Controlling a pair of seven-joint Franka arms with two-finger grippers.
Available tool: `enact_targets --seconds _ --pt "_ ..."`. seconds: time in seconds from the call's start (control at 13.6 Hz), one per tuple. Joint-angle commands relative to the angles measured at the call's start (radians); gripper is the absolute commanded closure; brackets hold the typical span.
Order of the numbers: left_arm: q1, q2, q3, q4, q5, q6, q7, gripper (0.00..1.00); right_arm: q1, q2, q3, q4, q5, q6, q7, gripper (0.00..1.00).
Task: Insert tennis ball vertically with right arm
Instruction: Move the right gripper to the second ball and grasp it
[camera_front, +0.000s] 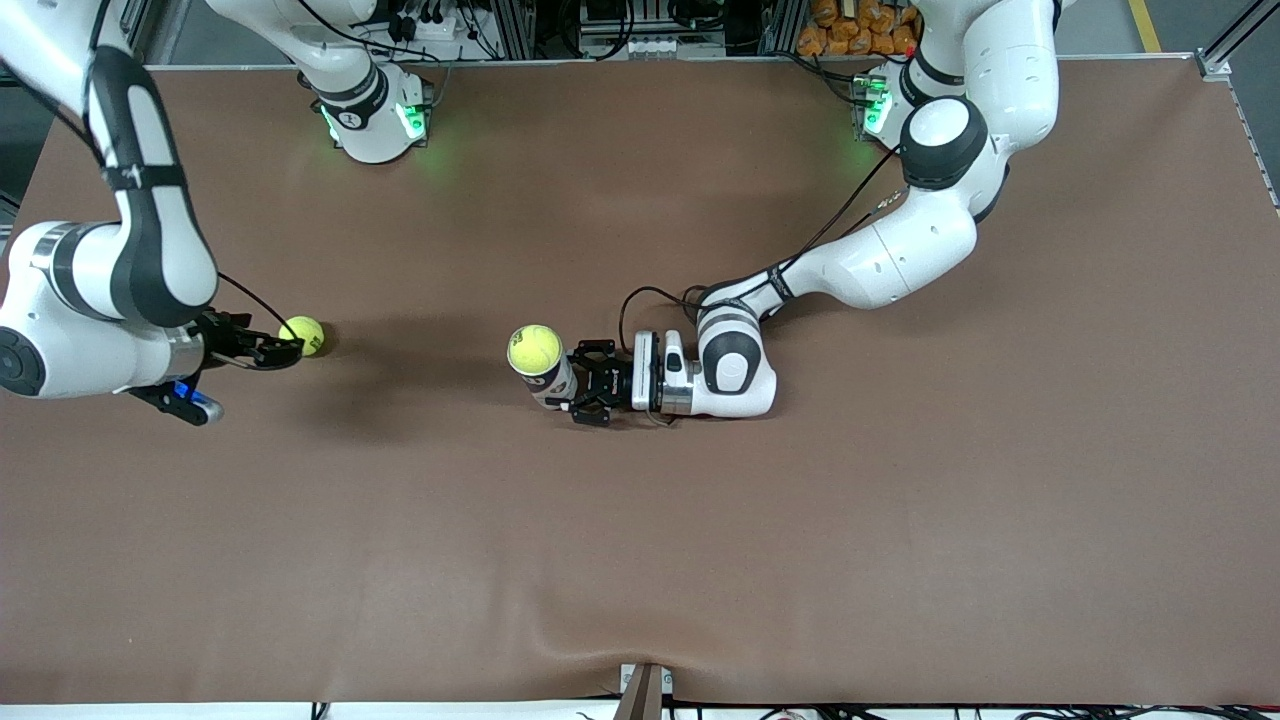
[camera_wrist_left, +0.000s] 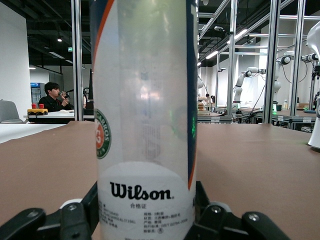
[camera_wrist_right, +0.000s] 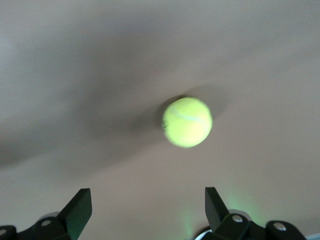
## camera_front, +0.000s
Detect yellow tennis ball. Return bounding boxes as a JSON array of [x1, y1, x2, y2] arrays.
[[507, 324, 564, 377], [279, 316, 326, 359]]

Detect orange mesh bag pile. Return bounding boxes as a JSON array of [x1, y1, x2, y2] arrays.
[[797, 0, 921, 58]]

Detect camera mount post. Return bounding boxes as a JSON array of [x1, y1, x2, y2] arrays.
[[615, 662, 674, 720]]

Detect brown table cover mat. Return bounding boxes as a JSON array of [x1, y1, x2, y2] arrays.
[[0, 58, 1280, 706]]

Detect aluminium frame strut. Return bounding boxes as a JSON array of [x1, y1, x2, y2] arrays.
[[1195, 0, 1280, 83]]

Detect aluminium frame post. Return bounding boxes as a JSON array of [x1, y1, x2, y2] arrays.
[[130, 0, 191, 63], [757, 0, 801, 56], [488, 0, 541, 59]]

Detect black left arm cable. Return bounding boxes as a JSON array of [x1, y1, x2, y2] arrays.
[[620, 140, 906, 346]]

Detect silver tennis ball can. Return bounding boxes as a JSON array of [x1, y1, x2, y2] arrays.
[[518, 355, 579, 413]]

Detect white power strip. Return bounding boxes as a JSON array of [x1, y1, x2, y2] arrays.
[[385, 8, 461, 43]]

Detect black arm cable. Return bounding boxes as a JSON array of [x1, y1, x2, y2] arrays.
[[620, 140, 906, 346], [0, 0, 441, 341]]

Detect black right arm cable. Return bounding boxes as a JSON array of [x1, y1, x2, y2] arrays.
[[0, 0, 441, 341]]

